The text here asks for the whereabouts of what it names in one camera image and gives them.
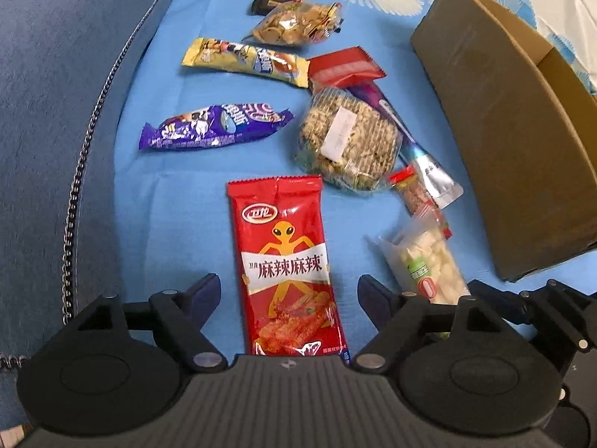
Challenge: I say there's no blue fan pattern cloth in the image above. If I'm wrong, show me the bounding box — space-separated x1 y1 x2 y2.
113 0 597 365

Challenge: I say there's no brown cardboard box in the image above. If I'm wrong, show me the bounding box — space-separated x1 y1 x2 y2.
411 0 596 281

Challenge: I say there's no small red clear snack packet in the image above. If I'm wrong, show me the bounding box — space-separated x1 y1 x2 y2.
388 165 452 240

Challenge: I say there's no yellow biscuit packet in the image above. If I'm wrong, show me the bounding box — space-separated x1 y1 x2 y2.
182 37 310 89

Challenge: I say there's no red spicy strips snack packet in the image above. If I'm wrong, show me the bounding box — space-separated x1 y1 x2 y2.
226 175 350 361

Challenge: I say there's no purple biscuit packet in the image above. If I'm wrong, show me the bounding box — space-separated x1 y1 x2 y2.
138 103 294 151

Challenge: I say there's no clear bag of crackers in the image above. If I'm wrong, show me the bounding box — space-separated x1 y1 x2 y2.
244 0 344 47

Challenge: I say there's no blue fabric sofa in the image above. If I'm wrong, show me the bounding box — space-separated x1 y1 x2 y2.
1 0 171 430

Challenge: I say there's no black chocolate bar wrapper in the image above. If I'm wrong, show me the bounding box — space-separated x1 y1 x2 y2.
250 0 293 16

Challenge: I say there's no clear bag green grain cake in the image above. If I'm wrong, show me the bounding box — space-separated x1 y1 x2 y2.
297 87 402 193

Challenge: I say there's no purple silver long packet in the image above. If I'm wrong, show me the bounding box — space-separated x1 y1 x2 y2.
348 82 463 209

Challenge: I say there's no white puffed snack clear packet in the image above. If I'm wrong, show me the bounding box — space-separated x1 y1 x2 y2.
376 221 469 304

